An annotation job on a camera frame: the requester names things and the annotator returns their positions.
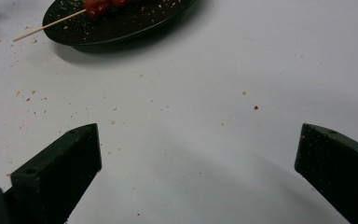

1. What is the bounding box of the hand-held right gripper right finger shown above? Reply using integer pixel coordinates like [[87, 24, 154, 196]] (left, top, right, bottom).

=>
[[294, 123, 358, 224]]

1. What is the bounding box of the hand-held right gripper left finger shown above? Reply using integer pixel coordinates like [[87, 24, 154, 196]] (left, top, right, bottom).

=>
[[3, 123, 103, 224]]

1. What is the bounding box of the wooden skewer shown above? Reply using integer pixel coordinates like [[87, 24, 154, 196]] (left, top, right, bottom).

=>
[[12, 8, 88, 43]]

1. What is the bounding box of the black round plate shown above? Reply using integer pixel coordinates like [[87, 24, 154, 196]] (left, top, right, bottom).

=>
[[42, 0, 199, 54]]

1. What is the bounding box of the red candied fruit piece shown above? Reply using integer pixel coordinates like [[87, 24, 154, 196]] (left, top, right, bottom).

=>
[[83, 0, 111, 19]]

